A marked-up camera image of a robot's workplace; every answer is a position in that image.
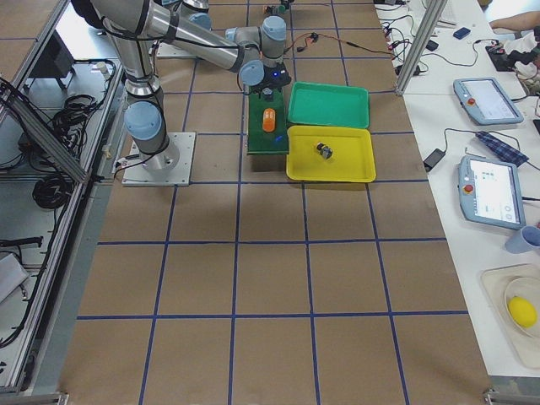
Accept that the blue mug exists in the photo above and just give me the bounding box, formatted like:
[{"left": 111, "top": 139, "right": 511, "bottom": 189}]
[{"left": 505, "top": 225, "right": 539, "bottom": 254}]

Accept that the yellow push button switch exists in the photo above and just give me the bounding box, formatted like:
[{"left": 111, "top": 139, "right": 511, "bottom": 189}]
[{"left": 316, "top": 143, "right": 333, "bottom": 160}]

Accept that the white bowl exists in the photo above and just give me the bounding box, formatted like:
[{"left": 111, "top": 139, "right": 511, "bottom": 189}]
[{"left": 504, "top": 277, "right": 539, "bottom": 338}]

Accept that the teach pendant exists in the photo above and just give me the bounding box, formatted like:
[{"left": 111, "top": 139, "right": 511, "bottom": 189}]
[
  {"left": 458, "top": 155, "right": 526, "bottom": 230},
  {"left": 452, "top": 78, "right": 524, "bottom": 126}
]

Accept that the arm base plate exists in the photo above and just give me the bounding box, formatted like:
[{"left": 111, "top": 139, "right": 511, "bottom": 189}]
[
  {"left": 121, "top": 132, "right": 196, "bottom": 186},
  {"left": 157, "top": 42, "right": 197, "bottom": 59}
]

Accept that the green plastic tray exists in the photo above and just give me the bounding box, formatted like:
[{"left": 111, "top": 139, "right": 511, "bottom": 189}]
[{"left": 288, "top": 82, "right": 370, "bottom": 129}]

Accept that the far teach pendant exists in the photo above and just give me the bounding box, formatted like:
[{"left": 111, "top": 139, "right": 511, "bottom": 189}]
[{"left": 452, "top": 78, "right": 524, "bottom": 126}]

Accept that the red black wire with board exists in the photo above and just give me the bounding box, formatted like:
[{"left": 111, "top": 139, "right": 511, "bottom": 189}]
[{"left": 286, "top": 31, "right": 402, "bottom": 58}]

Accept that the aluminium frame post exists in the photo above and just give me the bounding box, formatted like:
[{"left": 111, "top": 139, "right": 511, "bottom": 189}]
[{"left": 396, "top": 0, "right": 447, "bottom": 95}]

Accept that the orange cylinder with print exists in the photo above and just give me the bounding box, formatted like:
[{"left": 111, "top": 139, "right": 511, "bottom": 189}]
[{"left": 262, "top": 108, "right": 276, "bottom": 132}]

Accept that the blue checkered cloth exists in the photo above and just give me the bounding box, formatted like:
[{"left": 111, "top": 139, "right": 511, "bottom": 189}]
[{"left": 475, "top": 131, "right": 529, "bottom": 167}]

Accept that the green conveyor belt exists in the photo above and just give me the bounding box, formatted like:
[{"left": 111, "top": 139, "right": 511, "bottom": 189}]
[{"left": 247, "top": 89, "right": 289, "bottom": 155}]

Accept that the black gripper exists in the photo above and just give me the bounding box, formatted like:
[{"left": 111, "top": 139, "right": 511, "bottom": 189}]
[{"left": 249, "top": 62, "right": 292, "bottom": 94}]

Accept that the yellow lemon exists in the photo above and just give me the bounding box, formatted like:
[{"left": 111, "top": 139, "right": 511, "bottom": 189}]
[{"left": 507, "top": 296, "right": 537, "bottom": 328}]

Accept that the near teach pendant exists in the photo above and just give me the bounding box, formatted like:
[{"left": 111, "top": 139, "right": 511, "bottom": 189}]
[{"left": 458, "top": 155, "right": 526, "bottom": 230}]

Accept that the green push button switch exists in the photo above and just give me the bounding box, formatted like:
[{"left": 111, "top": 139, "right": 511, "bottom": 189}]
[{"left": 261, "top": 87, "right": 274, "bottom": 102}]

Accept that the yellow plastic tray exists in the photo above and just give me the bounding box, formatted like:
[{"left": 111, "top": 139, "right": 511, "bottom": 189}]
[{"left": 286, "top": 125, "right": 376, "bottom": 183}]

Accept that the beige tray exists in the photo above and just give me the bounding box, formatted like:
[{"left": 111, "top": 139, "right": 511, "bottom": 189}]
[{"left": 481, "top": 264, "right": 539, "bottom": 370}]

